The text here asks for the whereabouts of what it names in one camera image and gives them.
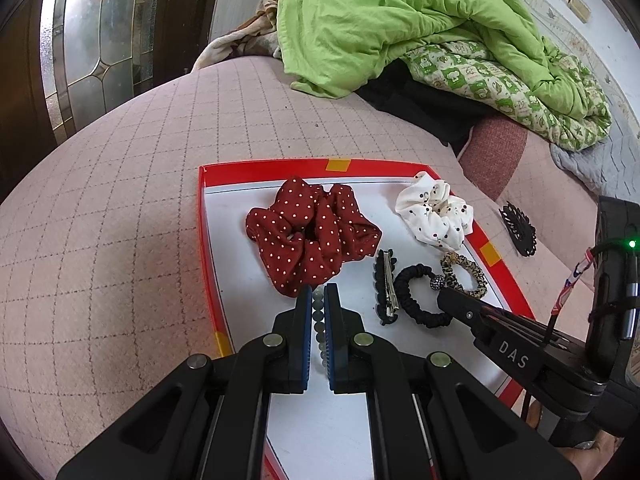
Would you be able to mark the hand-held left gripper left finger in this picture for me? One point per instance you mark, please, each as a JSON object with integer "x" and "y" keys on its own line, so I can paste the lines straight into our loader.
{"x": 302, "y": 340}

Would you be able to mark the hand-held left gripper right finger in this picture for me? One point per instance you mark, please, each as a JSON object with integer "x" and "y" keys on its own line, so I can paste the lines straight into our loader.
{"x": 330, "y": 345}

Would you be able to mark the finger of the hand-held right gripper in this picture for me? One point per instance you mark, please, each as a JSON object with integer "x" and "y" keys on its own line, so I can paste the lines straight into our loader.
{"x": 520, "y": 324}
{"x": 510, "y": 355}

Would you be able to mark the red tray box white inside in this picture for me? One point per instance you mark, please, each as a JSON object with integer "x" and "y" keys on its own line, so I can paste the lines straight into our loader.
{"x": 240, "y": 285}

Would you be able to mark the black barrette hair clip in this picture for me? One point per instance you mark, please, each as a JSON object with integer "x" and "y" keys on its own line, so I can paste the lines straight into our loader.
{"x": 385, "y": 280}

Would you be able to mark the red polka dot scrunchie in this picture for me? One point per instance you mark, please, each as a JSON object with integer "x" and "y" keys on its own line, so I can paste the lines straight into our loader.
{"x": 295, "y": 240}

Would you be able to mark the white dotted scrunchie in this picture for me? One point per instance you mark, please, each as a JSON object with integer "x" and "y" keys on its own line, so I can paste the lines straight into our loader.
{"x": 430, "y": 210}

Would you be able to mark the person's right forearm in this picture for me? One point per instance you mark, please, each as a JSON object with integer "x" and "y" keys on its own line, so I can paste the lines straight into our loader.
{"x": 595, "y": 452}

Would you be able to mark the black claw hair clip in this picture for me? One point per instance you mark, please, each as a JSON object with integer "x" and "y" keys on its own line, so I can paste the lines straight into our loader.
{"x": 517, "y": 232}

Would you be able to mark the grey quilted blanket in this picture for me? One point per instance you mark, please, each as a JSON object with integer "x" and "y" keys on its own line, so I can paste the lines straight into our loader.
{"x": 600, "y": 165}

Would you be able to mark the pink pillow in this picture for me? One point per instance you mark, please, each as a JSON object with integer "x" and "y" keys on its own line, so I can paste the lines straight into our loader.
{"x": 505, "y": 150}

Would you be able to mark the dark cloth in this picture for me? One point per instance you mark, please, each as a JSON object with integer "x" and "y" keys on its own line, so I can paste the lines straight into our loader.
{"x": 415, "y": 100}

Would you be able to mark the beige floral blanket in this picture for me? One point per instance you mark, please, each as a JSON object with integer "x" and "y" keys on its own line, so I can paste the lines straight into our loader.
{"x": 235, "y": 42}

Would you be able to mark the green quilt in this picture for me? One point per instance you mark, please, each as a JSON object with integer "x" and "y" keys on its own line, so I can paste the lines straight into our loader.
{"x": 390, "y": 15}

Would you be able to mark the stained glass door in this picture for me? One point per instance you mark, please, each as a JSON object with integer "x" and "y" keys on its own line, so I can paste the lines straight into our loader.
{"x": 85, "y": 50}

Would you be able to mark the brass wall switch plate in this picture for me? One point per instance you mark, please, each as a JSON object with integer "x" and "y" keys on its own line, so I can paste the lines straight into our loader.
{"x": 580, "y": 7}

